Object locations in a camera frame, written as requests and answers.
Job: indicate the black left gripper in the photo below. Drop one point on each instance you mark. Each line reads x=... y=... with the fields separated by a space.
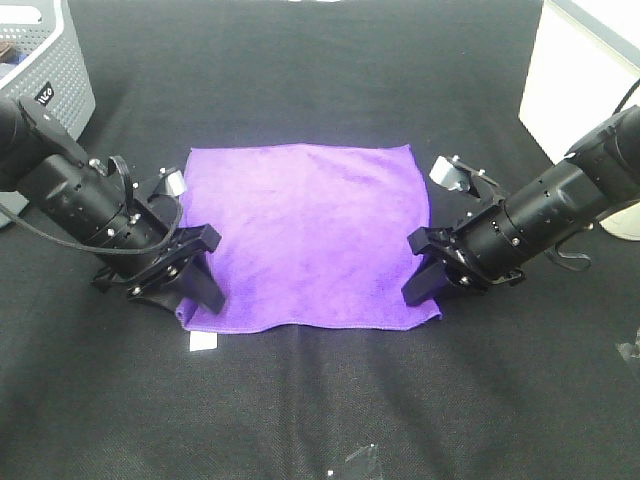
x=178 y=280

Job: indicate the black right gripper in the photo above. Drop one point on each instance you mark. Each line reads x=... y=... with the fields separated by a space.
x=446 y=271

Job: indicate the purple microfiber towel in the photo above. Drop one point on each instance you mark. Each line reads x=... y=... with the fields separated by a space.
x=310 y=235

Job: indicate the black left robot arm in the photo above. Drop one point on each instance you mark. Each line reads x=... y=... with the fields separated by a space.
x=132 y=227

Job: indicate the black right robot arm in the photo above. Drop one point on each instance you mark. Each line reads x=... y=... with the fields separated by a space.
x=597 y=177

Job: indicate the black fabric table cover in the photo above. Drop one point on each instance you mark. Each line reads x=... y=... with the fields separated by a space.
x=524 y=382

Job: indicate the clear tape piece bottom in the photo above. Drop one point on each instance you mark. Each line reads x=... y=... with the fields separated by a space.
x=362 y=464

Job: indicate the clear tape piece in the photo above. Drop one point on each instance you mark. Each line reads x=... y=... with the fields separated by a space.
x=362 y=464
x=630 y=351

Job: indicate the clear tape piece right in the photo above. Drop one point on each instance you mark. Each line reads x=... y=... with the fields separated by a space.
x=630 y=351

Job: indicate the grey perforated plastic basket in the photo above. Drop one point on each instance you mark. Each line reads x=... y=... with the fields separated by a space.
x=48 y=64

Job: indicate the white plastic storage bin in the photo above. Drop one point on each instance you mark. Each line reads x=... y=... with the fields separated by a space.
x=584 y=62

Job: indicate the clothes inside basket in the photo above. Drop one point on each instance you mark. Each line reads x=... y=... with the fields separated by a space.
x=9 y=54

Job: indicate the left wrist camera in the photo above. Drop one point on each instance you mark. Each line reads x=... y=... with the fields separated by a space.
x=167 y=182

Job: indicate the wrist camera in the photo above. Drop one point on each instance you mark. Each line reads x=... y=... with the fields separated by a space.
x=454 y=175
x=167 y=182

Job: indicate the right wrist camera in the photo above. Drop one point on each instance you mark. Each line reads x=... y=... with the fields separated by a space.
x=454 y=175

